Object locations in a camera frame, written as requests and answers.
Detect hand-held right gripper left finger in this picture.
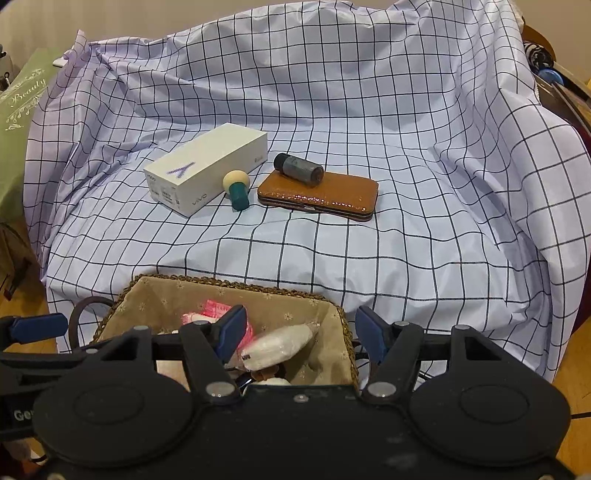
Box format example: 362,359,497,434
90,305,247,406

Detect pink and white knitted cloth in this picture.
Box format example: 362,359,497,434
181,299,254,344

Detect black cable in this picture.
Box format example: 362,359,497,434
69,298,114,347

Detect brown leather case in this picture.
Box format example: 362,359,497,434
257,170,380,223

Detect white cardboard box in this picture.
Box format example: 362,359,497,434
143,122,270,217

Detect blue round object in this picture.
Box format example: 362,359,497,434
536,67,566,87

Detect green printed box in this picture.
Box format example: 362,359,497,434
0,46,63,227

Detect dark brown bag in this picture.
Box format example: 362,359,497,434
0,222,47,301

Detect grey cylindrical bottle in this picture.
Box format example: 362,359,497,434
273,152,325,188

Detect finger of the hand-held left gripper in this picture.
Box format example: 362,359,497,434
0,313,69,344

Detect woven basket with fabric lining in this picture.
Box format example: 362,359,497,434
90,273,361,388

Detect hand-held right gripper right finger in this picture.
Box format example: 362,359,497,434
355,305,515,406

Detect checked white bed sheet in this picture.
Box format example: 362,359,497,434
23,0,591,384

